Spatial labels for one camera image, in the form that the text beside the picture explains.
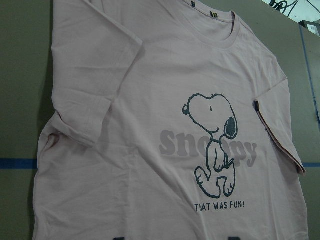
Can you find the pink Snoopy t-shirt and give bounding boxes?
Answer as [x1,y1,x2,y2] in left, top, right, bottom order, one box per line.
[33,0,309,240]

